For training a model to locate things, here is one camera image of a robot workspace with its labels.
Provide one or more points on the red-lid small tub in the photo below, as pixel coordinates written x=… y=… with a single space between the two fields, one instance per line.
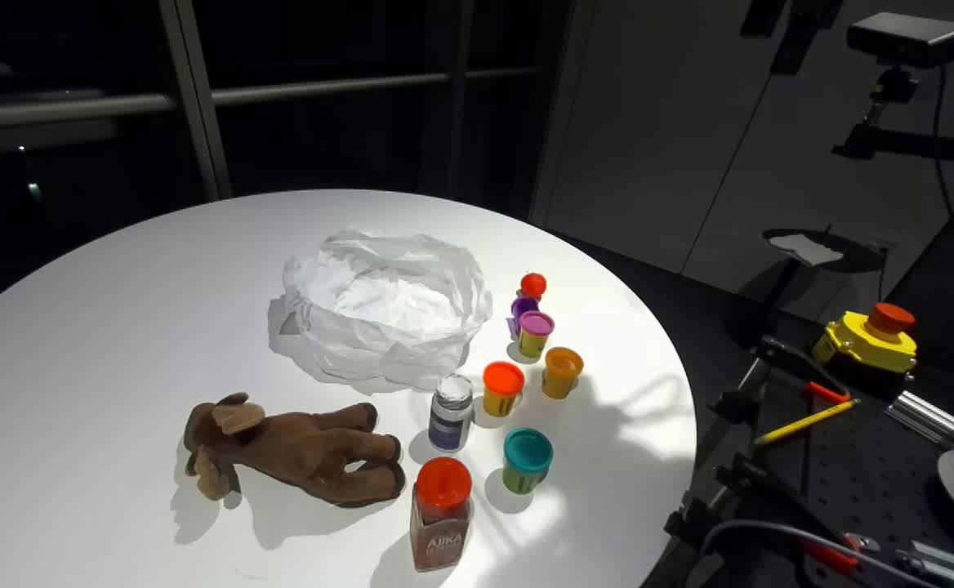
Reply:
x=534 y=284

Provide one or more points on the pink-lid dough tub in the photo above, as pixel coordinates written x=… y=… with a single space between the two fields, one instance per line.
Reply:
x=534 y=327

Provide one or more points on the orange-lid dough tub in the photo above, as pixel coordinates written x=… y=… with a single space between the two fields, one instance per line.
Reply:
x=502 y=385

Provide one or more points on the yellow-lid dough tub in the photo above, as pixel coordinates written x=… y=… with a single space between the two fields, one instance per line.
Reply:
x=564 y=369

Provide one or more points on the purple dough tub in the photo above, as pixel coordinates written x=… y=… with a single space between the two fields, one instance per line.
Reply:
x=518 y=309

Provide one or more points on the white plastic bag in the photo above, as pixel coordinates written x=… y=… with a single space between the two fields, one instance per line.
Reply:
x=379 y=312

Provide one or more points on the white-lid small bottle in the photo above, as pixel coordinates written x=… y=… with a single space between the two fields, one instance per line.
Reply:
x=451 y=408

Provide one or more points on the teal-lid dough tub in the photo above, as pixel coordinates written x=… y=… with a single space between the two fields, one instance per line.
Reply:
x=528 y=457

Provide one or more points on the red-lid spice jar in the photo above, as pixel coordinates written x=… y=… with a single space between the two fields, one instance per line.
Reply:
x=438 y=513

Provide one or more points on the brown plush dog toy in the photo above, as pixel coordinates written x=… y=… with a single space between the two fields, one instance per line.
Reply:
x=339 y=455

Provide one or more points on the metal window railing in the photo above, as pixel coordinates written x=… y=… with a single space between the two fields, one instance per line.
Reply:
x=196 y=100

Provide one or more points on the yellow pencil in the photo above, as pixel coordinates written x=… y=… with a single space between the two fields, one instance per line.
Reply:
x=805 y=421

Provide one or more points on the yellow emergency stop button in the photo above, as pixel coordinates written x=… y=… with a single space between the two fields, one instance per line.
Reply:
x=880 y=339

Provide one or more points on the black camera on stand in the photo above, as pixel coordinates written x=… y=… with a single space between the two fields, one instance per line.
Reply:
x=898 y=43

